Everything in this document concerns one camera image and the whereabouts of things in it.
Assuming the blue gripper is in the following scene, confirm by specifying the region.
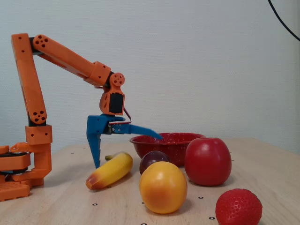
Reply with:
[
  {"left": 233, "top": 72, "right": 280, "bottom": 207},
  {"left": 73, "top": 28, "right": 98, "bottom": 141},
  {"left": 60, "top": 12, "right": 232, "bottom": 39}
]
[{"left": 86, "top": 114, "right": 164, "bottom": 169}]

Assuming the yellow toy banana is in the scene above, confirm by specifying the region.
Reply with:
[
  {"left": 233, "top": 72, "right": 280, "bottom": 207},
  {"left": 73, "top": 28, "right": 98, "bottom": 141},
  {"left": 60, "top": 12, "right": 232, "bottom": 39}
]
[{"left": 85, "top": 151, "right": 134, "bottom": 190}]

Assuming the orange robot base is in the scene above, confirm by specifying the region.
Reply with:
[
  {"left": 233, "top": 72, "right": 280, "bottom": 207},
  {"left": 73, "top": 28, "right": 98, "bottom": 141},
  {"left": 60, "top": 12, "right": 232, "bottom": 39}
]
[{"left": 0, "top": 145, "right": 32, "bottom": 202}]

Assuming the red speckled bowl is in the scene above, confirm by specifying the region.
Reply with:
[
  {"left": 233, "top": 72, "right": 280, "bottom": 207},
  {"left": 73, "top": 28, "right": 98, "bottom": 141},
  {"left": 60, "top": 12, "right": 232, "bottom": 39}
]
[{"left": 129, "top": 132, "right": 207, "bottom": 167}]

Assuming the dark purple toy plum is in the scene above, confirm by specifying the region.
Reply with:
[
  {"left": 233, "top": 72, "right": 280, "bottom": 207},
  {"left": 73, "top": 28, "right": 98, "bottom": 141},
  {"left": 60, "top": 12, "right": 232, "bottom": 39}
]
[{"left": 139, "top": 150, "right": 170, "bottom": 176}]

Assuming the yellow orange toy fruit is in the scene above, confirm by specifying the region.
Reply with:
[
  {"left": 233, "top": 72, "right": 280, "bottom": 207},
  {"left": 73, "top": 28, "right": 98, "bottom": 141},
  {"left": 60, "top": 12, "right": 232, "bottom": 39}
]
[{"left": 139, "top": 161, "right": 188, "bottom": 214}]

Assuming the red toy apple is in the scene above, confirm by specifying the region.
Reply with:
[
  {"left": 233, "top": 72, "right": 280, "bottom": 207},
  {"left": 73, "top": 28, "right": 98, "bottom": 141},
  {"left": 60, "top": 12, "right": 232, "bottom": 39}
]
[{"left": 184, "top": 137, "right": 233, "bottom": 187}]

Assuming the red toy strawberry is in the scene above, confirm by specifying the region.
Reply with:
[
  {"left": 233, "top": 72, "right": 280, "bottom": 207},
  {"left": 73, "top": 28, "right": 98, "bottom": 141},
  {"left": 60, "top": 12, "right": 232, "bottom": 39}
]
[{"left": 215, "top": 188, "right": 263, "bottom": 225}]

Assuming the white red servo wire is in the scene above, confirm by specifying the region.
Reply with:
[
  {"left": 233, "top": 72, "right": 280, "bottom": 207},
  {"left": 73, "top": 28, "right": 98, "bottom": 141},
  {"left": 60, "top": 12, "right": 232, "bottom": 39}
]
[{"left": 109, "top": 107, "right": 133, "bottom": 126}]

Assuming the black hanging cable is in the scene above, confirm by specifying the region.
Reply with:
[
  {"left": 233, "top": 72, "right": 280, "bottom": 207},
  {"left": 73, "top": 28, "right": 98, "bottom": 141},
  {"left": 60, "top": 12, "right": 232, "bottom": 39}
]
[{"left": 268, "top": 0, "right": 300, "bottom": 42}]

